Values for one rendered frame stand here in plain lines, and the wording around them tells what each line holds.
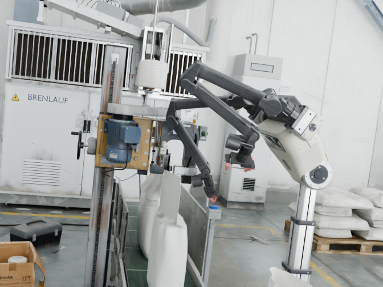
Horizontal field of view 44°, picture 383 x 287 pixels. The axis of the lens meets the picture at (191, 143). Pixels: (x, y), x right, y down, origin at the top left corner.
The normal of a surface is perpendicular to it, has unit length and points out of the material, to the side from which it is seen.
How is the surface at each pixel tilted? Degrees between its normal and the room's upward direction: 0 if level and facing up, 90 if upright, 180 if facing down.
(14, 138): 90
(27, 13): 90
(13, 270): 90
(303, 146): 90
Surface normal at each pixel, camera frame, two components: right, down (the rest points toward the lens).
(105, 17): 0.20, 0.12
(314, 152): 0.43, 0.55
